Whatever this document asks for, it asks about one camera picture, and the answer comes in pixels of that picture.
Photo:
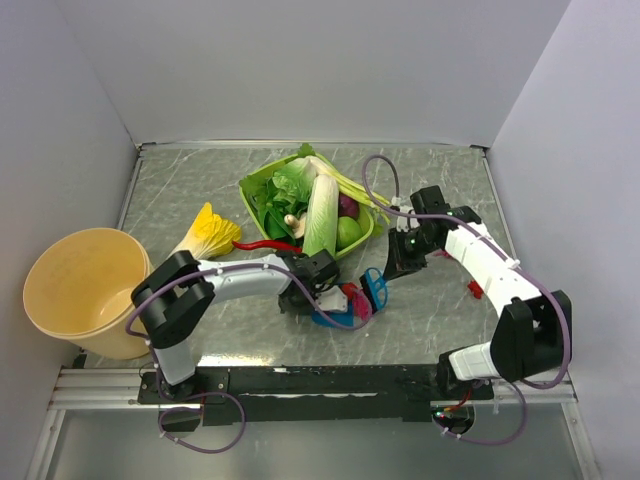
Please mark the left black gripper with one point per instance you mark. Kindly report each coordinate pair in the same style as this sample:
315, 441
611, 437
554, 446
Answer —
286, 305

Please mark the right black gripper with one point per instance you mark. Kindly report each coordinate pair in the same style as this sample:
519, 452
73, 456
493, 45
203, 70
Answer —
398, 262

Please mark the blue hand brush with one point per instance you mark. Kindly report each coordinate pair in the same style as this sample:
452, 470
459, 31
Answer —
375, 288

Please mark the blue dustpan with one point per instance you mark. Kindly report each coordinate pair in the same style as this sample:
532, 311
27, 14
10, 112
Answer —
338, 320

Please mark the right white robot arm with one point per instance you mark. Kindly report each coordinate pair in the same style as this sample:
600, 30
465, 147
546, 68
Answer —
533, 334

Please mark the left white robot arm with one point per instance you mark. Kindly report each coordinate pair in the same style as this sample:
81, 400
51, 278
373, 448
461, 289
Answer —
171, 301

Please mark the green plastic basket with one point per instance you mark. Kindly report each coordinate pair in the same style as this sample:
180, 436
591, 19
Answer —
304, 201

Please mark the red paper strip right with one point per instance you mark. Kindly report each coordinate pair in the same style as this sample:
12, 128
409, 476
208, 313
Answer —
349, 289

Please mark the pink paper scrap lower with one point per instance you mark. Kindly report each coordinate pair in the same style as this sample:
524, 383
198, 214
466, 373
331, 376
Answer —
361, 306

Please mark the green round fruit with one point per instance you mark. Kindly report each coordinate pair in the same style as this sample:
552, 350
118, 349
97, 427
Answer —
348, 232

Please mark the red chili pepper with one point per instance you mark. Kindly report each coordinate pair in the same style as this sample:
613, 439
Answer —
267, 244

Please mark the beige mushroom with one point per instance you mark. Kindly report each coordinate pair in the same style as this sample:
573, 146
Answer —
296, 224

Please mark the purple onion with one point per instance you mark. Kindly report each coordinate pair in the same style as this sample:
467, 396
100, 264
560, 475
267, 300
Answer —
348, 207

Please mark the long green white cabbage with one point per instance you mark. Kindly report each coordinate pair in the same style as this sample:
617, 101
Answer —
322, 217

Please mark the green onion stalks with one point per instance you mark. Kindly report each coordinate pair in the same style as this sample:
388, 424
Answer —
346, 186

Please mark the yellow napa cabbage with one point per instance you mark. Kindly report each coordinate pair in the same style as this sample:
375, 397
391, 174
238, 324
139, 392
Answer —
209, 236

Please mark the green leafy lettuce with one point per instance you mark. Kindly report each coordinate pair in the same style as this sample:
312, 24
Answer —
279, 189

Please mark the beige plastic bucket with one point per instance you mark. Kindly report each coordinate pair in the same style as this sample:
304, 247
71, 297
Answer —
79, 291

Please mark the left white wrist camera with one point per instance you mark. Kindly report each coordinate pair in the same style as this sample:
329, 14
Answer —
333, 300

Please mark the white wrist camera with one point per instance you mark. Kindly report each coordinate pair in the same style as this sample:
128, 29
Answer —
403, 223
333, 300

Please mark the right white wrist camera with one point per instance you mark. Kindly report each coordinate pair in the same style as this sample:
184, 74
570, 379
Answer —
403, 223

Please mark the black base frame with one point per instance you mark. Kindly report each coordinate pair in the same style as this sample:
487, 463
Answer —
226, 395

